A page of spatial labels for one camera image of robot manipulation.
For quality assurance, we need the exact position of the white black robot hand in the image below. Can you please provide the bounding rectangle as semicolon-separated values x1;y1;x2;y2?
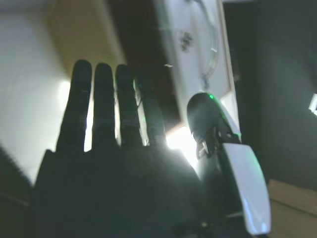
29;59;272;238

